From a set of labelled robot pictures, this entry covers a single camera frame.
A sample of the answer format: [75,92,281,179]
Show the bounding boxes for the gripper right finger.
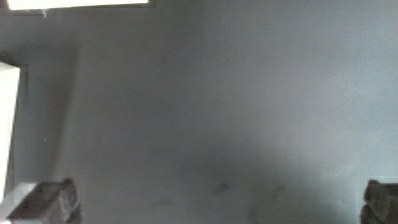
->
[361,180,398,224]

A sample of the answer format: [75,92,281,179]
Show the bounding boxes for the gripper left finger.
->
[2,178,84,224]

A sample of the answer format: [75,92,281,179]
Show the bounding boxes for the small white cabinet top block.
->
[0,61,22,201]

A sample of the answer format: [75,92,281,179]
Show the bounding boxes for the white marker sheet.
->
[7,0,150,10]

